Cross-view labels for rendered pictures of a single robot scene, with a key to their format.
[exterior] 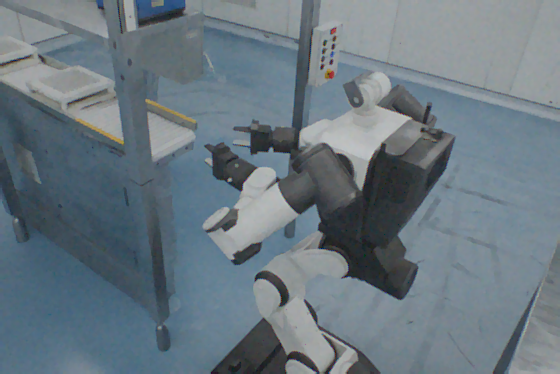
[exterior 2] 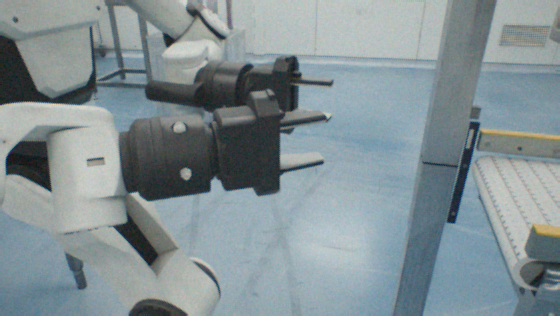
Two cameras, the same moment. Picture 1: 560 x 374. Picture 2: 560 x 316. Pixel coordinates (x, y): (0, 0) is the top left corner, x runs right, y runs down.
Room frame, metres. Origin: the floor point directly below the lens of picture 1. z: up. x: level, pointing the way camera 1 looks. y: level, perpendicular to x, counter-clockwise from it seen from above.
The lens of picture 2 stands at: (1.81, 0.00, 1.21)
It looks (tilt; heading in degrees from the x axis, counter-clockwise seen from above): 27 degrees down; 161
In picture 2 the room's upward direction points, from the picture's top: straight up
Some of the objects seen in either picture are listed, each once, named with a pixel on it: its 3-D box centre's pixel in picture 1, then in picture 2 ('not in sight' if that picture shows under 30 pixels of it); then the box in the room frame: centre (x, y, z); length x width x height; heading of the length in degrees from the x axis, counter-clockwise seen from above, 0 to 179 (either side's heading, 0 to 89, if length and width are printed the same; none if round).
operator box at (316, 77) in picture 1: (324, 54); not in sight; (2.13, -0.14, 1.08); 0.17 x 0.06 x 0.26; 147
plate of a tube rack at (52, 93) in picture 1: (70, 83); not in sight; (1.79, 0.89, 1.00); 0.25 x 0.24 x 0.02; 146
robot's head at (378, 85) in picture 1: (368, 95); not in sight; (1.10, -0.19, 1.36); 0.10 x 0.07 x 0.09; 147
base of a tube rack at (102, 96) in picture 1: (72, 94); not in sight; (1.79, 0.89, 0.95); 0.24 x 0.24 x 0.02; 56
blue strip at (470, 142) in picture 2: not in sight; (462, 175); (1.36, 0.49, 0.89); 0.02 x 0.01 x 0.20; 57
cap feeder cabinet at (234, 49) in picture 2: not in sight; (202, 79); (-1.41, 0.42, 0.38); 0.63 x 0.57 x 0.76; 61
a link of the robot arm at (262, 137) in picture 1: (268, 138); (221, 151); (1.42, 0.06, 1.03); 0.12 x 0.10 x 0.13; 89
